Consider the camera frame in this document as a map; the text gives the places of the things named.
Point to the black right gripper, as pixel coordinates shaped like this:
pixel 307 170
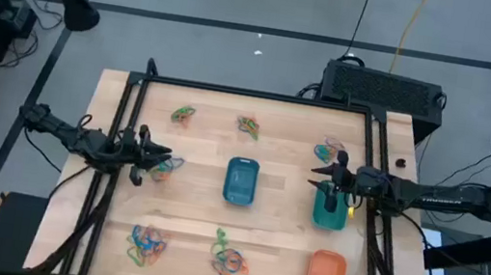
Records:
pixel 346 184

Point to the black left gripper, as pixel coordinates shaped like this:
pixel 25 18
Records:
pixel 136 153

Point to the blue plastic basket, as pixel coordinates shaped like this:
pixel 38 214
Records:
pixel 241 181

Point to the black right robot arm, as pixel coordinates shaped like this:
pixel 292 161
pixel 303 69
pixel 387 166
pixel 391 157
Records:
pixel 441 198

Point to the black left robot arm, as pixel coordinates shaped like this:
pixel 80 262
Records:
pixel 61 129

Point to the teal plastic basket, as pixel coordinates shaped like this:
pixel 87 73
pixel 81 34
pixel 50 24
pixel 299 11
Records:
pixel 335 219

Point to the black computer tower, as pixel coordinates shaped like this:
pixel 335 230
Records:
pixel 379 91

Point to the black padded bar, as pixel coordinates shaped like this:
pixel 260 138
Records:
pixel 467 251

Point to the black mat hazard stripe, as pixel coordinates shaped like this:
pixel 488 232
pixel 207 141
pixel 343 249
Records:
pixel 11 234

